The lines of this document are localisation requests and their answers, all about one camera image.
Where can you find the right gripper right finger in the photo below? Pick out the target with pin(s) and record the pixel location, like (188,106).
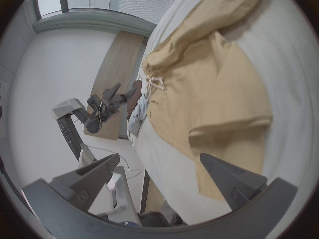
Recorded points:
(224,178)

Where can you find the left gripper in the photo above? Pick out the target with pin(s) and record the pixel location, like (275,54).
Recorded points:
(112,102)

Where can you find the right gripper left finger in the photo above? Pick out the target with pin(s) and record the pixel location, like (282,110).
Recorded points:
(94,178)

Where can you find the tan shorts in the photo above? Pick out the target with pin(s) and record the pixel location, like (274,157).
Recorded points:
(199,96)

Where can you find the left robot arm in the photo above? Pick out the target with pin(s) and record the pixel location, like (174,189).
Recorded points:
(67,107)

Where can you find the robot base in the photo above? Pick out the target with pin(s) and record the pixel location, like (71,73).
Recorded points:
(119,190)

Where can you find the bed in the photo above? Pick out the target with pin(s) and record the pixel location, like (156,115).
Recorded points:
(274,33)

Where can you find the brown garment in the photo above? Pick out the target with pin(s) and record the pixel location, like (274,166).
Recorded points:
(133,101)

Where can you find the pale grey garment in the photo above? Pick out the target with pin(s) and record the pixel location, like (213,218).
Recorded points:
(138,116)

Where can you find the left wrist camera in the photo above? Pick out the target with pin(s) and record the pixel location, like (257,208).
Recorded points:
(93,101)

